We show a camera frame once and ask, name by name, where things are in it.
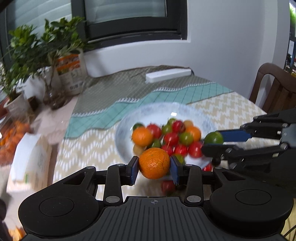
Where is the green lime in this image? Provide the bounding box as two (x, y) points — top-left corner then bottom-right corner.
(204, 131), (224, 144)

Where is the large red tomato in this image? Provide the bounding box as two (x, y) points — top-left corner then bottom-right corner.
(188, 142), (203, 159)

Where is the orange mandarin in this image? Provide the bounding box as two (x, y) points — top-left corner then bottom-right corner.
(132, 126), (154, 147)
(186, 126), (202, 142)
(138, 148), (170, 180)

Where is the wooden chair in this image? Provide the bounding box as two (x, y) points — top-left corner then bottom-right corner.
(249, 63), (295, 113)

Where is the white blue patterned bowl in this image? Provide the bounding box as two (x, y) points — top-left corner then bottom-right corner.
(114, 102), (217, 170)

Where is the patterned tablecloth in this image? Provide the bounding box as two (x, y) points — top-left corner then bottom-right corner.
(53, 67), (264, 182)

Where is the white tissue box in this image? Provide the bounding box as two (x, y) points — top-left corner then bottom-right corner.
(6, 133), (52, 194)

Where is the white power strip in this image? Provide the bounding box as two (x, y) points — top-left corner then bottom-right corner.
(145, 68), (192, 83)

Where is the clear box of oranges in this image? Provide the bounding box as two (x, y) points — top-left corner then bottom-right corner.
(1, 118), (31, 166)

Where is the printed paper bag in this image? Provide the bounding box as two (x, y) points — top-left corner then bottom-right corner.
(56, 49), (87, 96)

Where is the small potted plant white pot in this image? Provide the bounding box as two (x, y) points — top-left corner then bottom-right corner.
(1, 61), (30, 118)

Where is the leafy plant glass vase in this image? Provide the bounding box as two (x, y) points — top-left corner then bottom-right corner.
(9, 16), (89, 110)

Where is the dark framed window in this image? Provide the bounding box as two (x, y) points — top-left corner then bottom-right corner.
(1, 1), (188, 48)

